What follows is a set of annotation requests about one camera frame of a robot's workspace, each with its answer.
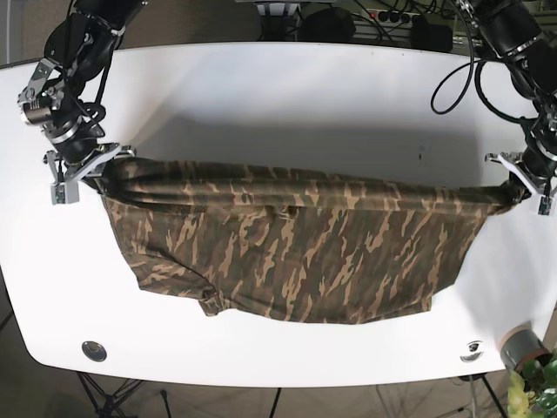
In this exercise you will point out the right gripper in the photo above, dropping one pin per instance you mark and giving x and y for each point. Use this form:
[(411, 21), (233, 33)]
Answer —
[(78, 158)]

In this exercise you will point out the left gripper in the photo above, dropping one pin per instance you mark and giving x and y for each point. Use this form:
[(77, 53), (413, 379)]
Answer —
[(530, 175)]

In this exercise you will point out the camouflage T-shirt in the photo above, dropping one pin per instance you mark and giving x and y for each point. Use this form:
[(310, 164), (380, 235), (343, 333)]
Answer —
[(291, 244)]

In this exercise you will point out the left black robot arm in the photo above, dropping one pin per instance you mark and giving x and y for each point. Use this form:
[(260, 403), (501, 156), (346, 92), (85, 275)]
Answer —
[(507, 33)]

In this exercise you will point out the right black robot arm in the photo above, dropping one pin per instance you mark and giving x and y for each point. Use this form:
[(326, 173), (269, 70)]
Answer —
[(64, 95)]

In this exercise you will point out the grey plant pot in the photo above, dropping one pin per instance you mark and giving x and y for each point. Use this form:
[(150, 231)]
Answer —
[(519, 345)]

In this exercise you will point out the right metal table grommet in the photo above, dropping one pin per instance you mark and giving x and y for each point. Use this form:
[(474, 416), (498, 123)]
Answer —
[(472, 351)]

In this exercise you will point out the metal table grommet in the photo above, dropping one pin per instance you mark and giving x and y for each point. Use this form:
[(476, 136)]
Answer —
[(472, 351), (94, 351)]

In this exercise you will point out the left metal table grommet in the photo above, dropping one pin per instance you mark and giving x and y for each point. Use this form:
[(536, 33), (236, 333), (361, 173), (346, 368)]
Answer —
[(94, 351)]

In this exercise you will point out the green plant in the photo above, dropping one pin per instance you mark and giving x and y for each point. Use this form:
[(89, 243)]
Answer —
[(532, 390)]

